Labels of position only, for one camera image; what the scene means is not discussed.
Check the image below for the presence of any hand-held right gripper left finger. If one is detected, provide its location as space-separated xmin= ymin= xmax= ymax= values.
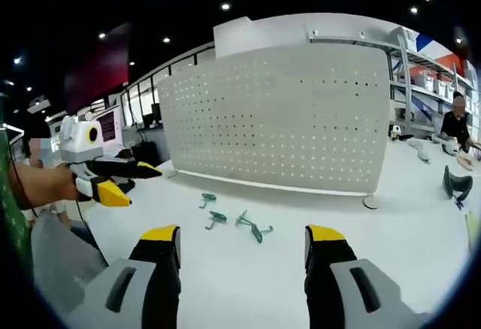
xmin=67 ymin=225 xmax=182 ymax=329

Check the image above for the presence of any black office chair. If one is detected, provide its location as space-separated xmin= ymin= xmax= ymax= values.
xmin=129 ymin=142 xmax=161 ymax=165

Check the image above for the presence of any green patterned sleeve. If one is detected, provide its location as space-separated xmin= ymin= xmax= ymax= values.
xmin=0 ymin=92 xmax=34 ymax=281

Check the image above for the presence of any white perforated mounting plate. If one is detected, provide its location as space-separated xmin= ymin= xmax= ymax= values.
xmin=156 ymin=48 xmax=392 ymax=210

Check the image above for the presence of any person's left hand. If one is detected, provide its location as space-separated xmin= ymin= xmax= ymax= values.
xmin=13 ymin=162 xmax=82 ymax=210

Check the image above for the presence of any computer monitor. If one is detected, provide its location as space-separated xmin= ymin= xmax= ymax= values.
xmin=96 ymin=106 xmax=124 ymax=150

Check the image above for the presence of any yellow-green strip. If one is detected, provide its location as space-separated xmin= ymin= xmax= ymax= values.
xmin=464 ymin=210 xmax=481 ymax=249

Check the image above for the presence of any white plastic part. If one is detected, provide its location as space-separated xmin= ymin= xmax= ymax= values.
xmin=407 ymin=137 xmax=434 ymax=164

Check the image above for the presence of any green metal hook assembly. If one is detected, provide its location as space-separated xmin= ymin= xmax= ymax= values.
xmin=198 ymin=192 xmax=219 ymax=210
xmin=234 ymin=209 xmax=260 ymax=232
xmin=249 ymin=223 xmax=274 ymax=244
xmin=204 ymin=210 xmax=228 ymax=231

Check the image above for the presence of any grey cloth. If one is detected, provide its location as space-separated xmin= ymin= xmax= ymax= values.
xmin=30 ymin=208 xmax=110 ymax=313

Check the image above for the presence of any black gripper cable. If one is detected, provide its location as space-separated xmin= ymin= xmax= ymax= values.
xmin=74 ymin=198 xmax=102 ymax=249

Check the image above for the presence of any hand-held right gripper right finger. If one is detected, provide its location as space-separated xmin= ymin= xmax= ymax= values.
xmin=304 ymin=224 xmax=430 ymax=329

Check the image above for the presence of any black curved plastic part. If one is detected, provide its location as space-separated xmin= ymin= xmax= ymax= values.
xmin=442 ymin=164 xmax=474 ymax=210

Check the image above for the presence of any metal storage shelf rack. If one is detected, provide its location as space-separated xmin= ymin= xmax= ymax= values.
xmin=386 ymin=26 xmax=481 ymax=137

